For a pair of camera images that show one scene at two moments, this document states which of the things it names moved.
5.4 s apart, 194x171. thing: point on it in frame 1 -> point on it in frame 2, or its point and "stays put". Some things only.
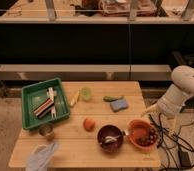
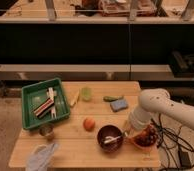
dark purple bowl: [110, 130] stays put
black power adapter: [184, 159] stays put
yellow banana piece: [75, 99] stays put
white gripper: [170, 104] -> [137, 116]
